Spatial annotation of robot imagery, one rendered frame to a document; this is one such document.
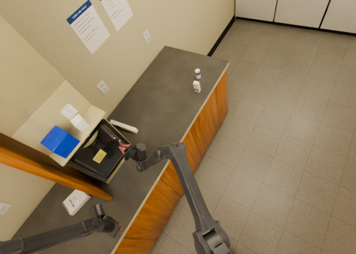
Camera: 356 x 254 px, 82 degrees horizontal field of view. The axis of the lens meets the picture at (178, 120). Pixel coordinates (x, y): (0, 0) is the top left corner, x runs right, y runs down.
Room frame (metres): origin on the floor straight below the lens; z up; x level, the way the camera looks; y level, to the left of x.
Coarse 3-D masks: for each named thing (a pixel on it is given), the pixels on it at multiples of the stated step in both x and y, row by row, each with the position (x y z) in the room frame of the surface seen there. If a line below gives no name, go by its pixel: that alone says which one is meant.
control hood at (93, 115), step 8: (88, 112) 0.78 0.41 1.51; (96, 112) 0.76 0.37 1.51; (104, 112) 0.74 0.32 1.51; (88, 120) 0.73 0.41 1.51; (96, 120) 0.71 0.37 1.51; (72, 128) 0.73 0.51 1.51; (88, 128) 0.68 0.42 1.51; (80, 136) 0.66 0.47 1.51; (80, 144) 0.61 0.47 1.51; (72, 152) 0.59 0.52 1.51; (56, 160) 0.58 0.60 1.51; (64, 160) 0.57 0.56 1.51
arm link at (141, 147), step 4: (140, 144) 0.65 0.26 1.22; (144, 144) 0.64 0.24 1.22; (136, 148) 0.63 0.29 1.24; (140, 148) 0.61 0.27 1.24; (144, 148) 0.61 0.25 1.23; (136, 152) 0.62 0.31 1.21; (140, 152) 0.59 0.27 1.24; (144, 152) 0.59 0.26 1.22; (140, 156) 0.58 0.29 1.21; (144, 156) 0.58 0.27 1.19; (140, 160) 0.57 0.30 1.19; (140, 168) 0.52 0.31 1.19
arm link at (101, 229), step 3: (99, 216) 0.33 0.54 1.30; (102, 216) 0.33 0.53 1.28; (102, 219) 0.31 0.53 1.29; (102, 222) 0.29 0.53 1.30; (105, 222) 0.29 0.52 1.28; (108, 222) 0.29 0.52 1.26; (105, 225) 0.28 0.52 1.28; (108, 225) 0.28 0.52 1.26; (99, 228) 0.27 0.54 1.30; (102, 228) 0.27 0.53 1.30; (105, 228) 0.27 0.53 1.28; (108, 228) 0.27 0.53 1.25; (96, 231) 0.27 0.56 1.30; (99, 231) 0.26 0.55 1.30; (102, 231) 0.26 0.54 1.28; (105, 231) 0.26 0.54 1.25
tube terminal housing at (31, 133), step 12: (60, 96) 0.78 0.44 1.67; (72, 96) 0.81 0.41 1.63; (48, 108) 0.74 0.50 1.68; (60, 108) 0.76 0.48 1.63; (84, 108) 0.80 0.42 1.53; (36, 120) 0.70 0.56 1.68; (48, 120) 0.71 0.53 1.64; (60, 120) 0.73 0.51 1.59; (24, 132) 0.66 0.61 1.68; (36, 132) 0.67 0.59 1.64; (48, 132) 0.69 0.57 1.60; (36, 144) 0.64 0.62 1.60; (108, 180) 0.64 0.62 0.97
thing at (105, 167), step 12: (96, 132) 0.76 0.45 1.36; (108, 132) 0.79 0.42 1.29; (84, 144) 0.70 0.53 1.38; (96, 144) 0.73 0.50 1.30; (108, 144) 0.75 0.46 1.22; (72, 156) 0.65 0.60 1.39; (84, 156) 0.67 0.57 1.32; (108, 156) 0.72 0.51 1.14; (120, 156) 0.74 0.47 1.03; (96, 168) 0.66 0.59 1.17; (108, 168) 0.68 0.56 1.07
